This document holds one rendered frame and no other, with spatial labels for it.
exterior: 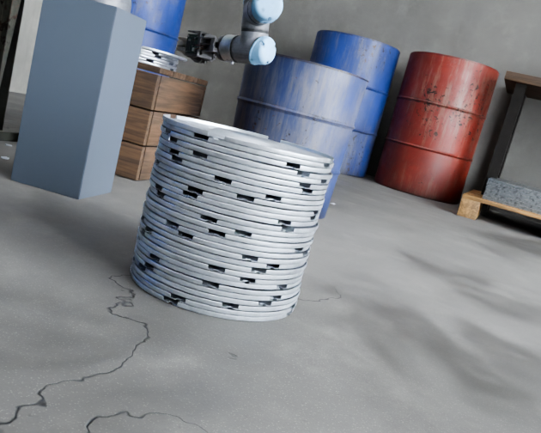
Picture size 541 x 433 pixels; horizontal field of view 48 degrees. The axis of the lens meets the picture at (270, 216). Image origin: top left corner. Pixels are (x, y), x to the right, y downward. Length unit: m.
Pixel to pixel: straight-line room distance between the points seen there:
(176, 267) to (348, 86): 1.17
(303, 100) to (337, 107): 0.12
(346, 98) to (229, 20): 3.31
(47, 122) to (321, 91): 0.83
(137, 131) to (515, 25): 3.27
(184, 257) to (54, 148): 0.68
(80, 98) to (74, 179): 0.19
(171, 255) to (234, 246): 0.10
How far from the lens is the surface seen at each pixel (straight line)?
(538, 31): 4.65
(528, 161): 4.56
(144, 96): 1.91
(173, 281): 0.94
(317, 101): 1.92
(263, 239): 0.91
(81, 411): 0.65
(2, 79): 2.15
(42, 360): 0.73
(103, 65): 1.48
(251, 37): 1.71
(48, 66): 1.54
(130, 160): 1.93
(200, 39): 1.82
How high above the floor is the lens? 0.33
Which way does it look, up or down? 10 degrees down
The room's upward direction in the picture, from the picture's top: 15 degrees clockwise
